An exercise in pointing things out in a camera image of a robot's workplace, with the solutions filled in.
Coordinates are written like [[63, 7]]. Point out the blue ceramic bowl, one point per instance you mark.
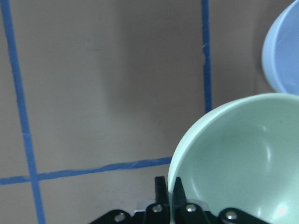
[[280, 53]]

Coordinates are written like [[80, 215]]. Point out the green ceramic bowl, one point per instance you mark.
[[244, 154]]

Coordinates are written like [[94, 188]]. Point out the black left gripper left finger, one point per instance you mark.
[[155, 213]]

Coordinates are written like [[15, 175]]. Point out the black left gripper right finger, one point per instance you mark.
[[185, 212]]

